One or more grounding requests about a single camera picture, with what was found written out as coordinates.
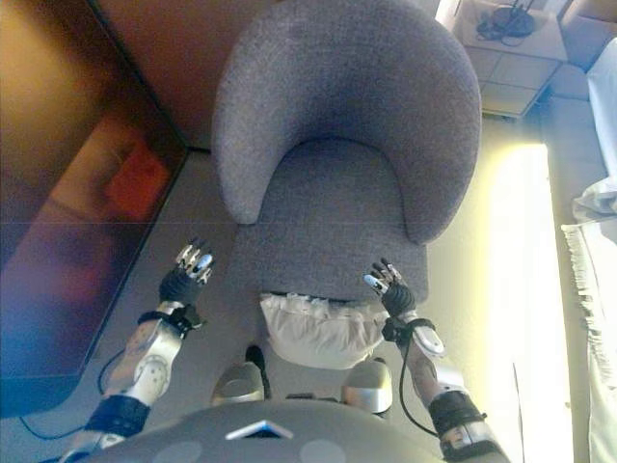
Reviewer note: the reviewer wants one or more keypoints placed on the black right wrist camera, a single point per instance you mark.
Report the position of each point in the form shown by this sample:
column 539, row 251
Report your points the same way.
column 394, row 333

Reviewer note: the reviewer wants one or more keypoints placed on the grey fabric armchair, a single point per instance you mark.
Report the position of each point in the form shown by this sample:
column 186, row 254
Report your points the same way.
column 337, row 96

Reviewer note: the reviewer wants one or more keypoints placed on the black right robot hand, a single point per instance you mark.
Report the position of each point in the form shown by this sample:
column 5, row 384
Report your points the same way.
column 399, row 298

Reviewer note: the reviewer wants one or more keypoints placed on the white frilled cushion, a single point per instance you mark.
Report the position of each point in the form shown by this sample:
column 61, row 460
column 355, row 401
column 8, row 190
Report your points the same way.
column 323, row 335

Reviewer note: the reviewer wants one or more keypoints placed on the grey robot torso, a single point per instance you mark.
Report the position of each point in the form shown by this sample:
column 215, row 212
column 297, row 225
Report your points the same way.
column 260, row 443

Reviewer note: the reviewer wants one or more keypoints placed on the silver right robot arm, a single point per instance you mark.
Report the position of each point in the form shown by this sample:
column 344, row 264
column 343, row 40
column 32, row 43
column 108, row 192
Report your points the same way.
column 446, row 386

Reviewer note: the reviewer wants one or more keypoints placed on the glossy colourful dark-framed panel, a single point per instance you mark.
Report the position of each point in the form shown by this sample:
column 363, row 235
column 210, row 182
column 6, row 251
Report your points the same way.
column 62, row 217

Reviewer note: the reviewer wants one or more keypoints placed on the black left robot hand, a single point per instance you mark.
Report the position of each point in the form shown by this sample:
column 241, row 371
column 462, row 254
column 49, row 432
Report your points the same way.
column 180, row 287

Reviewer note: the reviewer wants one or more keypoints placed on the brown cardboard box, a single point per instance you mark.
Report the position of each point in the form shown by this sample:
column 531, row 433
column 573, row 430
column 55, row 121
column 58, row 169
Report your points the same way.
column 585, row 34

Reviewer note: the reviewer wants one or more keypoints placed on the white fringed blanket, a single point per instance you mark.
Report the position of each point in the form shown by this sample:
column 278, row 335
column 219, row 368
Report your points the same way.
column 600, row 347

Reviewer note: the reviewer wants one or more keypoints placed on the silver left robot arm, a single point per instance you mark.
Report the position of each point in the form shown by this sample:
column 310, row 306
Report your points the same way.
column 149, row 366

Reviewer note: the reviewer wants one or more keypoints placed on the silver right robot leg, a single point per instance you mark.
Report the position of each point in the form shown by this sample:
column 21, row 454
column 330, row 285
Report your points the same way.
column 366, row 388

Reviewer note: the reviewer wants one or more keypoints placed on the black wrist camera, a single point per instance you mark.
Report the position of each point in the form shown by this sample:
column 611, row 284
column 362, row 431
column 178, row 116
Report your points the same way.
column 394, row 333
column 187, row 319

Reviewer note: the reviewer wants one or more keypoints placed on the white tiled side table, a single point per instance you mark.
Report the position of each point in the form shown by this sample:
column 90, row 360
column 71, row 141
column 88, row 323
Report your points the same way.
column 516, row 67

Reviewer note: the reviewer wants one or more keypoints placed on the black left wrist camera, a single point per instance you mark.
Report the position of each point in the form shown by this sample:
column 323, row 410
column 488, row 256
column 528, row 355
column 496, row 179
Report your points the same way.
column 187, row 319

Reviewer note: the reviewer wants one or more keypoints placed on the silver robot leg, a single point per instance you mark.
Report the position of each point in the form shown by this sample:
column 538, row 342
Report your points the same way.
column 238, row 386
column 366, row 388

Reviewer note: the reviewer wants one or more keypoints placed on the silver left robot leg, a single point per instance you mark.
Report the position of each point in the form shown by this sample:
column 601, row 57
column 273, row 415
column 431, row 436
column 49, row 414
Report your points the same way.
column 238, row 386

